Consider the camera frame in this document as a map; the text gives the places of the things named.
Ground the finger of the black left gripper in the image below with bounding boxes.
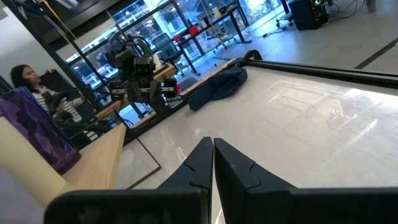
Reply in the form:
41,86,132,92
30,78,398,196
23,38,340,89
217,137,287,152
149,90,171,118
126,91,150,104

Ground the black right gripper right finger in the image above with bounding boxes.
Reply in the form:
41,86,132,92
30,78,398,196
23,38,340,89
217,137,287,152
213,138,398,224

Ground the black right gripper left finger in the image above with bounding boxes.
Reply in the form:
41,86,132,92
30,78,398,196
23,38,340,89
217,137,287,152
43,136,215,224

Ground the purple glass tumbler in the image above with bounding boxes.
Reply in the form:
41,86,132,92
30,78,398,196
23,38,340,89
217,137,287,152
0,86,82,175

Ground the black office chair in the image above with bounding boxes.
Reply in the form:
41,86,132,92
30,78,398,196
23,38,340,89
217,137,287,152
151,32,185,76

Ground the dark blue cloth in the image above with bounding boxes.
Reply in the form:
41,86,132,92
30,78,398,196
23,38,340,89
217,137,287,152
187,66,249,112

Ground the person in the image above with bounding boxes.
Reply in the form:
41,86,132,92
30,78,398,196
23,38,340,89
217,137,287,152
10,64,101,141

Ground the black-legged desk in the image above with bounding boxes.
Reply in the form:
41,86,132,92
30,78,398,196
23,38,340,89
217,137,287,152
174,5,253,76

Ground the black computer tower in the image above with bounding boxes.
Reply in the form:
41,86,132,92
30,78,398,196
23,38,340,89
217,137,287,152
288,0,330,31

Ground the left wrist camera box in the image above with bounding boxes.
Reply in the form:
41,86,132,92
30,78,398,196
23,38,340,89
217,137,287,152
132,56,155,79

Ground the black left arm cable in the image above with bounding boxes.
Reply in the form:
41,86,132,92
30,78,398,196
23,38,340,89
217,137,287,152
119,35,154,60

